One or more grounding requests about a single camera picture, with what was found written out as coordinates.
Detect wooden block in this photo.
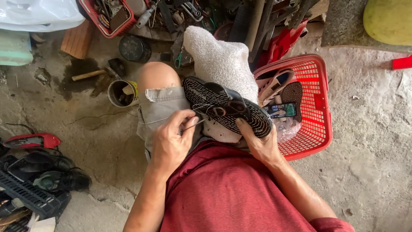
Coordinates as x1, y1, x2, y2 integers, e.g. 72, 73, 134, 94
60, 19, 94, 60

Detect heap of tools and scraps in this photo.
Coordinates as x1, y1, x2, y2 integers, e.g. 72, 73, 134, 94
129, 0, 329, 65

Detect person's right hand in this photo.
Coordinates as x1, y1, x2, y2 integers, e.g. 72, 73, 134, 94
236, 117, 286, 168

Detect person's grey shorts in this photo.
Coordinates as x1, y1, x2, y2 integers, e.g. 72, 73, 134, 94
136, 86, 206, 162

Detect red high heel shoe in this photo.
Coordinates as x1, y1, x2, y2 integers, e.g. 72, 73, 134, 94
2, 133, 61, 150

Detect round black tin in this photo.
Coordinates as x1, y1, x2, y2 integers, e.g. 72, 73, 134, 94
118, 34, 152, 64

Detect white plastic bag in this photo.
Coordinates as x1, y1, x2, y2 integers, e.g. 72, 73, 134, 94
0, 0, 86, 32

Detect pale green foam block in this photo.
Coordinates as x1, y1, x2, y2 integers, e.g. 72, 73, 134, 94
0, 29, 34, 67

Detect person's knee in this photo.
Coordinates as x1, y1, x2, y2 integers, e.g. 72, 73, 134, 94
136, 61, 182, 94

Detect brown dotted shoe sole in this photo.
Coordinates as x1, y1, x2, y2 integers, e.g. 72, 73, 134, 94
281, 81, 303, 123

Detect person's left hand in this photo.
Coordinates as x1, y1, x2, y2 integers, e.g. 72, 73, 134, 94
150, 109, 200, 170

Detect person's red shirt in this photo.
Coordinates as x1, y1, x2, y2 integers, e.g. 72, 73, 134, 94
160, 140, 355, 232

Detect white paper sheet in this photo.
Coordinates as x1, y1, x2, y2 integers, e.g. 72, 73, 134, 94
28, 215, 57, 232

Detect clear plastic bag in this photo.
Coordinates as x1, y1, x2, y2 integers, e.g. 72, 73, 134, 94
273, 117, 302, 143

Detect black and green shoe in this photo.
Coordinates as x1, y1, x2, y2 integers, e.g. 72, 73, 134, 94
32, 168, 92, 193

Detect smartphone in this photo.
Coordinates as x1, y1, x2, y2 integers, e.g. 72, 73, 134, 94
262, 102, 298, 119

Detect black leather shoe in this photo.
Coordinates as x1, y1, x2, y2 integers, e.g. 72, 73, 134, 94
6, 151, 75, 183

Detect black plastic crate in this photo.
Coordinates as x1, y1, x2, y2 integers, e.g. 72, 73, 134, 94
0, 169, 72, 220

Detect grey concrete slab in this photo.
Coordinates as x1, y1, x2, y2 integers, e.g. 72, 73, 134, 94
321, 0, 412, 54

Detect metal sewing awl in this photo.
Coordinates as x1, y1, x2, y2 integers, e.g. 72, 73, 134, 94
178, 119, 206, 135

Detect white handled tool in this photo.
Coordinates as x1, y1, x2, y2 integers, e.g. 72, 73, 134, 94
136, 3, 159, 29

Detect white and navy shoe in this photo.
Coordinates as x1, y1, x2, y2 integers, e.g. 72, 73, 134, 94
257, 68, 295, 107

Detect yellow green round object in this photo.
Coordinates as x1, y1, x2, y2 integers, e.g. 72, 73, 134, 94
363, 0, 412, 46

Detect red plastic bar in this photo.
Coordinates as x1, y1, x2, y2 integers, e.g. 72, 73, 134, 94
391, 55, 412, 71

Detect red plastic panel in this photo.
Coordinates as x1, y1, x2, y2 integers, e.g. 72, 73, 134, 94
257, 19, 309, 69

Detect large red plastic basket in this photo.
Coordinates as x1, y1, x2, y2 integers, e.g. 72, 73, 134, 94
253, 54, 333, 161

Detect white fluffy towel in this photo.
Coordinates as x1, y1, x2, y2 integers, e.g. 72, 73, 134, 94
183, 25, 259, 144

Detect small red basket of tools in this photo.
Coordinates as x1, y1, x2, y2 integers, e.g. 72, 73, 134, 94
78, 0, 138, 39

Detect black stitched sandal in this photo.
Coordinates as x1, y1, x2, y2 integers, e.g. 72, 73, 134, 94
182, 76, 274, 139

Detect green handled scissors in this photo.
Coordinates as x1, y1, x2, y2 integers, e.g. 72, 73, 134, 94
174, 48, 185, 69

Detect open metal can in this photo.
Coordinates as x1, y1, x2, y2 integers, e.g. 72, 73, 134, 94
108, 79, 139, 108

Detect white sewing thread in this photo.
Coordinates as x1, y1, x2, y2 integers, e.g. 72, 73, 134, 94
138, 103, 214, 125

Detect wooden handled hammer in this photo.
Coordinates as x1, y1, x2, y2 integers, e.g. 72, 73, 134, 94
71, 58, 127, 82

